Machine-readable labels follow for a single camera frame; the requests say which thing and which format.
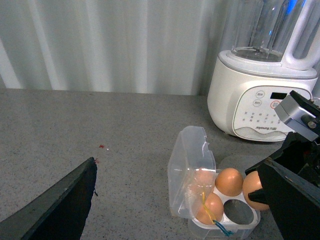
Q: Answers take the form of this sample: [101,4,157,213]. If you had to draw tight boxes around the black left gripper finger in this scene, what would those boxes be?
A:
[0,157,97,240]

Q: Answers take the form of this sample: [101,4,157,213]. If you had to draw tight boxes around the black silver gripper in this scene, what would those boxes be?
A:
[245,90,320,240]

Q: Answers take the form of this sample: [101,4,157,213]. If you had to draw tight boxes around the brown egg carried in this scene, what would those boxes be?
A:
[242,171,270,211]

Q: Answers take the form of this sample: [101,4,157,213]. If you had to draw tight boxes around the brown egg back right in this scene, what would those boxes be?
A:
[215,168,244,197]

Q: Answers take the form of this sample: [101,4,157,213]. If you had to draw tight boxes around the brown egg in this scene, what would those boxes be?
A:
[215,168,244,197]
[192,168,216,194]
[195,192,224,225]

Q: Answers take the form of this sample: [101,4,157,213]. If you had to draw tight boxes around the clear plastic egg box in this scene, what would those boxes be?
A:
[167,126,261,240]

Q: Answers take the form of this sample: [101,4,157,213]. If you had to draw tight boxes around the brown egg front left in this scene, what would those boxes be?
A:
[195,192,224,225]

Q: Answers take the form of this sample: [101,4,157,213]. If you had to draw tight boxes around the brown egg back left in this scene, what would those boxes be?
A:
[192,168,216,194]

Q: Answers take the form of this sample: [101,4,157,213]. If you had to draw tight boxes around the white soy milk blender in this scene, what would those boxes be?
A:
[207,0,320,142]

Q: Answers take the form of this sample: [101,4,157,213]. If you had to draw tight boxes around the yellow blue string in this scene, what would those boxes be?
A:
[201,191,234,237]

